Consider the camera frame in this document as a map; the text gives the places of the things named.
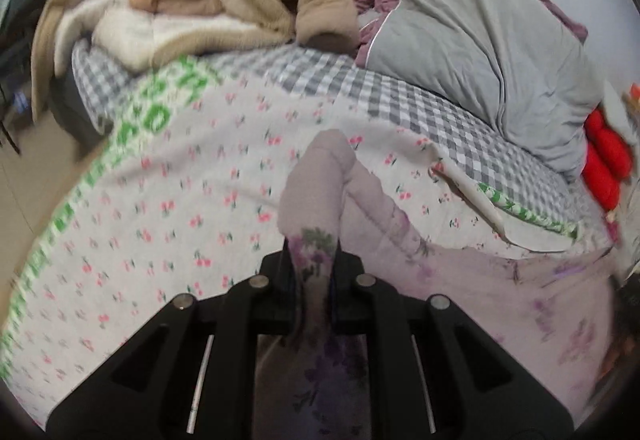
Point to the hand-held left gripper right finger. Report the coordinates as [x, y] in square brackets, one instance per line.
[350, 280]

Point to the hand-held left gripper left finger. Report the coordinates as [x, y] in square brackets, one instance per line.
[277, 280]

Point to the purple floral padded jacket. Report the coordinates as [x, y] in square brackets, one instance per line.
[320, 180]

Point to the cherry print bed sheet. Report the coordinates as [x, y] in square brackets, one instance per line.
[175, 200]

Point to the grey checked bed sheet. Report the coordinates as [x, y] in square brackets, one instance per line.
[400, 95]

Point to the black armchair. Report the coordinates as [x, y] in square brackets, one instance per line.
[72, 113]

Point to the grey quilt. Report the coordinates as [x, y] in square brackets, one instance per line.
[475, 45]

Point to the white fleece garment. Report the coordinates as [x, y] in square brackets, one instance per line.
[125, 33]

